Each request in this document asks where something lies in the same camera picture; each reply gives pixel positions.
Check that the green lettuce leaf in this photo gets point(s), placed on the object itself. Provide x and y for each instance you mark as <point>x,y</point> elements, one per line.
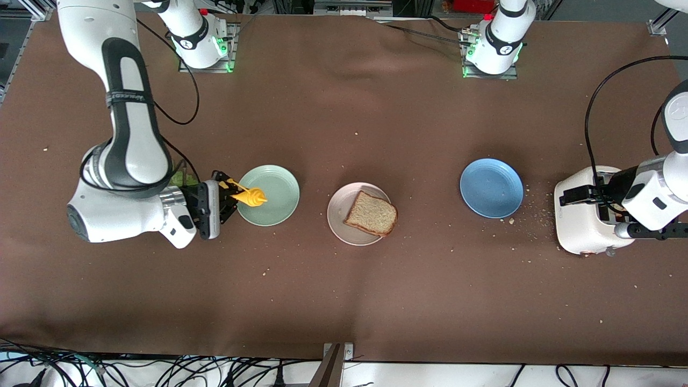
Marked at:
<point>181,174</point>

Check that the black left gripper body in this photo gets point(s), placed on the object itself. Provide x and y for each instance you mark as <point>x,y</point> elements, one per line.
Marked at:
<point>619,188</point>

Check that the yellow mustard squeeze bottle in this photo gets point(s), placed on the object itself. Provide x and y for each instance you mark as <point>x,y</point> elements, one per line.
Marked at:
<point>250,198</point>

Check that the aluminium frame profile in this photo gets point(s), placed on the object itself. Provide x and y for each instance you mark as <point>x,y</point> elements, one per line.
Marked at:
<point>658,26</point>
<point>40,9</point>

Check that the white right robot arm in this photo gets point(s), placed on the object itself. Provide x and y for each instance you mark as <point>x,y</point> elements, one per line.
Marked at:
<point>97,32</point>

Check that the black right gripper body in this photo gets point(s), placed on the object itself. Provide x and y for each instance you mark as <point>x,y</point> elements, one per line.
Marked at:
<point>194,199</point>

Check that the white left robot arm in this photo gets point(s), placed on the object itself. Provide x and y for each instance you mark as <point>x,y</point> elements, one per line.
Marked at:
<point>502,32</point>

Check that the white two-slot toaster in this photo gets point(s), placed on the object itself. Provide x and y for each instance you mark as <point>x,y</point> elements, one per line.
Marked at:
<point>575,226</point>

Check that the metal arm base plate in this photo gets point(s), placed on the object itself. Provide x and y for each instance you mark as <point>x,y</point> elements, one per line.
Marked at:
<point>510,77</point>
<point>185,69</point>

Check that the brown table cloth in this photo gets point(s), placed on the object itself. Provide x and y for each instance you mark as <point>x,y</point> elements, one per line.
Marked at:
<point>344,295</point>

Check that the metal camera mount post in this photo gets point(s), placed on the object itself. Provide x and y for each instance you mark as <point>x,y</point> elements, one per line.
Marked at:
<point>337,352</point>

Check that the beige round plate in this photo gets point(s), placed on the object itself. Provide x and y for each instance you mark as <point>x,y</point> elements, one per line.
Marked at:
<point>339,215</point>

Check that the black power plug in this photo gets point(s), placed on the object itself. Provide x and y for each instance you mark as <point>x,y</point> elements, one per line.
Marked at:
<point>278,376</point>

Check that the red box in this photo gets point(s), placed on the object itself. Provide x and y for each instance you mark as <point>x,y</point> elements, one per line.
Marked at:
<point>473,5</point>

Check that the grey power strip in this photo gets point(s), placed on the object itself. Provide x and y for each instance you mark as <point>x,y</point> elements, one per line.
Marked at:
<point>352,8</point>

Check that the pale green round plate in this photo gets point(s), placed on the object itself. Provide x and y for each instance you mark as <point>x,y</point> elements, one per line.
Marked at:
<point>277,201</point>

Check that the blue round plate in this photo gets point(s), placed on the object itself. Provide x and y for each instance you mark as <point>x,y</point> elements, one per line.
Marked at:
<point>492,188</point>

